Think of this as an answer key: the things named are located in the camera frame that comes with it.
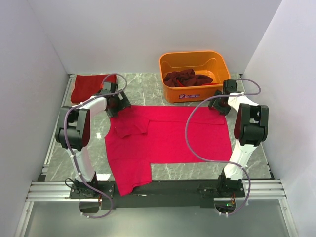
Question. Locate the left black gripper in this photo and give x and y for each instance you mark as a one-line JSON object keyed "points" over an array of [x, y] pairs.
{"points": [[123, 103]]}

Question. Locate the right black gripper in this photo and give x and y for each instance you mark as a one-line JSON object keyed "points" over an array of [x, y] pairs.
{"points": [[223, 110]]}

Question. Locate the pink t shirt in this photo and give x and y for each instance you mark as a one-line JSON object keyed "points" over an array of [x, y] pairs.
{"points": [[142, 135]]}

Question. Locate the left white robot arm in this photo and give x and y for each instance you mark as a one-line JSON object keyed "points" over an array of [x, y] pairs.
{"points": [[73, 133]]}

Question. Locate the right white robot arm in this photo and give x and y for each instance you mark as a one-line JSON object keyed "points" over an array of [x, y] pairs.
{"points": [[251, 128]]}

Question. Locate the folded red t shirt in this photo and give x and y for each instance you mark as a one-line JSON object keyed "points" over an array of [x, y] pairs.
{"points": [[85, 87]]}

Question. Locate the orange plastic tub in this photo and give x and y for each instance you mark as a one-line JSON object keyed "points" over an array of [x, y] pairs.
{"points": [[209, 63]]}

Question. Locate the dark maroon t shirt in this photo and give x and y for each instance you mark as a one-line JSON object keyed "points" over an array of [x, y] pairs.
{"points": [[186, 77]]}

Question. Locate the black base beam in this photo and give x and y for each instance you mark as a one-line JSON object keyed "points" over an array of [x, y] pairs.
{"points": [[174, 193]]}

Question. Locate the aluminium frame rail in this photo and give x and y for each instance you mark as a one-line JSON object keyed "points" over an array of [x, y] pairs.
{"points": [[28, 206]]}

